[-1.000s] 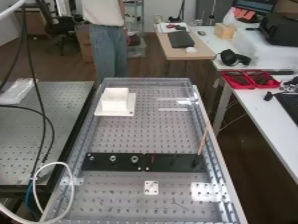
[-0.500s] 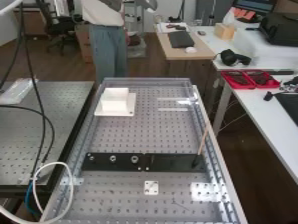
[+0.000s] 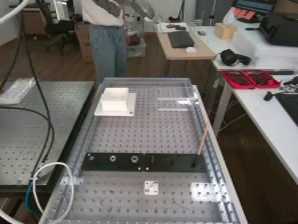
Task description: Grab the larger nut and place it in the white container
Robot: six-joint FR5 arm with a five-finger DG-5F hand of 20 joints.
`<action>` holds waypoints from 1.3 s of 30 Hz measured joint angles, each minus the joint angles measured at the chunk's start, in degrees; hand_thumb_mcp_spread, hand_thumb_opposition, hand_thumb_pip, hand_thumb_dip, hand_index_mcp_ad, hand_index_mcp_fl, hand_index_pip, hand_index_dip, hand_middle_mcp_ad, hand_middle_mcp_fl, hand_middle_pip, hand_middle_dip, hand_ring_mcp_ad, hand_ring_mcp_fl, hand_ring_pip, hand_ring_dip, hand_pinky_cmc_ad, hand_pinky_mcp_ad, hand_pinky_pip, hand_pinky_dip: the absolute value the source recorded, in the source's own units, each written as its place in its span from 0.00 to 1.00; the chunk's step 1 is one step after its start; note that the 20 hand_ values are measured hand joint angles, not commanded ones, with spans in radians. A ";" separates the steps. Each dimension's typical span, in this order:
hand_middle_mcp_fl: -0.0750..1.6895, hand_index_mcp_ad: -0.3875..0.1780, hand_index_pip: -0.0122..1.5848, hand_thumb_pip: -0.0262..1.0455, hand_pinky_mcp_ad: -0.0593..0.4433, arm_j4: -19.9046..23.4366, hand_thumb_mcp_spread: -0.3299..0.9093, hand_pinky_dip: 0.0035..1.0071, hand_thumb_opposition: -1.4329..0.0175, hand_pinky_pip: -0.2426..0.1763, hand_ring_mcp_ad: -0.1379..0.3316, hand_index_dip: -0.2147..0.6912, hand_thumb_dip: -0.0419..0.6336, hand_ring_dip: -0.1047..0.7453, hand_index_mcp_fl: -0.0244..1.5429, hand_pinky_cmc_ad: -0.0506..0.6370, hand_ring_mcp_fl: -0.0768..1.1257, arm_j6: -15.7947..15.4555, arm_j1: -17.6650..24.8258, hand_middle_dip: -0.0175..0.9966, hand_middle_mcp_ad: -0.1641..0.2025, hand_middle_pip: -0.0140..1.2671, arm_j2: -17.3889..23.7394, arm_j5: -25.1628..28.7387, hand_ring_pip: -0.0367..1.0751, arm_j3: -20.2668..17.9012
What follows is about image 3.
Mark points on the larger silver hex nut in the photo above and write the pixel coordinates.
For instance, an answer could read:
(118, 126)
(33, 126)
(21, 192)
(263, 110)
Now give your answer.
(134, 159)

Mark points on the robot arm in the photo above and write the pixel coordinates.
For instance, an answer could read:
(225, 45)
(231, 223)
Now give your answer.
(14, 15)

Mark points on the smaller silver hex nut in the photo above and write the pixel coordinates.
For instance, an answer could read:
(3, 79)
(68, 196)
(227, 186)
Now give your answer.
(114, 158)

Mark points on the small white box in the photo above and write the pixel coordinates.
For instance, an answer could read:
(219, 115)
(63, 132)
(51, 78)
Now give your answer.
(115, 100)

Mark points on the thin stick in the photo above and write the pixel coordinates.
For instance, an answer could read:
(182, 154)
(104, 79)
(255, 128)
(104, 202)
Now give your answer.
(203, 143)

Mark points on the black plate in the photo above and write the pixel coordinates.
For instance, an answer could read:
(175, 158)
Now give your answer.
(174, 164)

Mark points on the wooden desk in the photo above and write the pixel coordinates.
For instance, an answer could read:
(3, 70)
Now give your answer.
(178, 53)

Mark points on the white mouse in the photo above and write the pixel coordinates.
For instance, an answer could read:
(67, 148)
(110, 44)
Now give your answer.
(191, 50)

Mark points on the red tray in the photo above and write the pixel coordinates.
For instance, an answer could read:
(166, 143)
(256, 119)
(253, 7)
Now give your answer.
(237, 80)
(264, 78)

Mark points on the small white square plate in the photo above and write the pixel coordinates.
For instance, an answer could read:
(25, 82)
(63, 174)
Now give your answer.
(151, 187)

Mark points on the person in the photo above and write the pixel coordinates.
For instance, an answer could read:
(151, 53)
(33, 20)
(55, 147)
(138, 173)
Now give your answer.
(107, 43)

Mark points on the black laptop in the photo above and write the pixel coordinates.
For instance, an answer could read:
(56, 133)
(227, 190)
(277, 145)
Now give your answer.
(182, 39)

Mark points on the black headphones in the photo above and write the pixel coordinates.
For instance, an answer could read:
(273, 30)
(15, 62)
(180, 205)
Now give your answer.
(231, 57)

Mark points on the white desk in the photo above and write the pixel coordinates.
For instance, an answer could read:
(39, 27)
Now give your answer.
(267, 56)
(261, 116)

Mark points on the clear box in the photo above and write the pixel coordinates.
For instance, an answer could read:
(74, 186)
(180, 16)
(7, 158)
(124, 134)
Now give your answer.
(208, 200)

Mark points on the small cardboard box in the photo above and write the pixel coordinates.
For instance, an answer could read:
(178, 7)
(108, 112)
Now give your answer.
(225, 31)

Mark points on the clear plastic tray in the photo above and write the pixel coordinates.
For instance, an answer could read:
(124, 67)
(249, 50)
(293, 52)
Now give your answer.
(15, 90)

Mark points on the black keyboard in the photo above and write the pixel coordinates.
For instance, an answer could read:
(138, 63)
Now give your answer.
(289, 106)

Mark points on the black bag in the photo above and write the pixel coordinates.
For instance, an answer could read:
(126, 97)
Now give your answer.
(281, 31)

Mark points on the flat white base plate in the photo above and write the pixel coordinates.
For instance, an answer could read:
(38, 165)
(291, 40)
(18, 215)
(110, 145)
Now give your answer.
(115, 114)

